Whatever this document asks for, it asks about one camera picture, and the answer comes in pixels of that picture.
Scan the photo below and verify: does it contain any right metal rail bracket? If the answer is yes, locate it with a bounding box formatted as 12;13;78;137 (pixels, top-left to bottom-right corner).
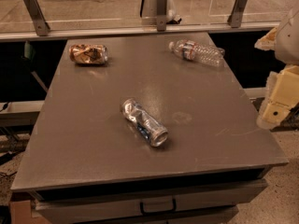
227;0;248;28

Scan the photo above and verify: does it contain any clear plastic water bottle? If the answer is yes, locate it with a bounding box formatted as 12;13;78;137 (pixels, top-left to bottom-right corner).
168;39;225;67

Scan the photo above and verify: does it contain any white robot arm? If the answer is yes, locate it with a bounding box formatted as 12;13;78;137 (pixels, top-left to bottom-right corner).
254;4;299;130

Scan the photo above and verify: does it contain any horizontal metal rail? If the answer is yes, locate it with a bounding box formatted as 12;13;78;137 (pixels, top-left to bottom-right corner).
0;21;279;42

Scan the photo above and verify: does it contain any grey drawer with handle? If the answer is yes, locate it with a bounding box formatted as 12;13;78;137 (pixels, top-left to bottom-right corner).
36;179;268;224

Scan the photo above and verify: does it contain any crushed silver blue can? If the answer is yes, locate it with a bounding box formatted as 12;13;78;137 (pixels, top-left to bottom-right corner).
121;98;168;147

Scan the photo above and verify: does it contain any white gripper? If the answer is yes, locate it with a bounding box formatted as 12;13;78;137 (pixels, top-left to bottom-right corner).
254;27;299;130

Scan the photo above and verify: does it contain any left metal rail bracket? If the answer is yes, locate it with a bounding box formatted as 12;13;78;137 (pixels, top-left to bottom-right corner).
23;0;50;36

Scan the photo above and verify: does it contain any middle metal rail bracket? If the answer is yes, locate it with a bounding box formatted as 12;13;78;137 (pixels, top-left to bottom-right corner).
156;0;167;32

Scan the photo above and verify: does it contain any metal rail bracket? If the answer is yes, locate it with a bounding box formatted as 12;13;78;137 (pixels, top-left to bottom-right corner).
23;0;50;36
227;0;248;28
156;0;167;32

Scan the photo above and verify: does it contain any black drawer handle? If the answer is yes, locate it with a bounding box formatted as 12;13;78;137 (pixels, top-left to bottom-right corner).
139;198;177;216

